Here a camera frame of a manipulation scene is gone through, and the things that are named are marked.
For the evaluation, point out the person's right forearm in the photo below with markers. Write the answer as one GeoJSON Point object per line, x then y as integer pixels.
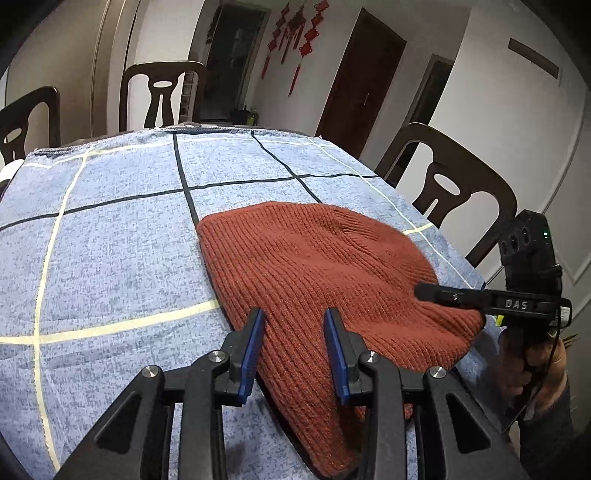
{"type": "Point", "coordinates": [558, 438]}

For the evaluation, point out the red knot wall decoration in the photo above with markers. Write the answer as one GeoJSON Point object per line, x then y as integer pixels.
{"type": "Point", "coordinates": [273, 44]}
{"type": "Point", "coordinates": [309, 41]}
{"type": "Point", "coordinates": [292, 25]}

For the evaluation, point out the person's right hand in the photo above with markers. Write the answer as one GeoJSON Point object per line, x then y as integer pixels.
{"type": "Point", "coordinates": [542, 369]}

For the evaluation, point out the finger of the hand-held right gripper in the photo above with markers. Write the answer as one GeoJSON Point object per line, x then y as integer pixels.
{"type": "Point", "coordinates": [448, 296]}

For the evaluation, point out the dark wooden chair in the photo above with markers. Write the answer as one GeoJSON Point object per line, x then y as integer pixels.
{"type": "Point", "coordinates": [485, 175]}
{"type": "Point", "coordinates": [134, 92]}
{"type": "Point", "coordinates": [41, 110]}

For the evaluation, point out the blue checked blanket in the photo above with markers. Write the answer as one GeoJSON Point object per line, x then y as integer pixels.
{"type": "Point", "coordinates": [115, 258]}

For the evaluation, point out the dark brown door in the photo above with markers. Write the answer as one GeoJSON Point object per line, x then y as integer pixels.
{"type": "Point", "coordinates": [360, 83]}

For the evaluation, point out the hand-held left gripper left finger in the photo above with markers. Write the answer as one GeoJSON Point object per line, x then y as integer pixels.
{"type": "Point", "coordinates": [251, 353]}

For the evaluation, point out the rust red knitted garment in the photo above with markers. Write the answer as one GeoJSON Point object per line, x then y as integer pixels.
{"type": "Point", "coordinates": [314, 267]}

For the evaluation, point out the grey wall-mounted box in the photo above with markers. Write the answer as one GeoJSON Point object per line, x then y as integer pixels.
{"type": "Point", "coordinates": [533, 57]}

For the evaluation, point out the dark open doorway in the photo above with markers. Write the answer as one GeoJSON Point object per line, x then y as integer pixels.
{"type": "Point", "coordinates": [429, 97]}

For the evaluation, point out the yellow-green bottle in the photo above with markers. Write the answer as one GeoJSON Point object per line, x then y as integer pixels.
{"type": "Point", "coordinates": [252, 115]}

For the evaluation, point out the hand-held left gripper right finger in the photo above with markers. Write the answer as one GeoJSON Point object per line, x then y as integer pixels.
{"type": "Point", "coordinates": [334, 355]}

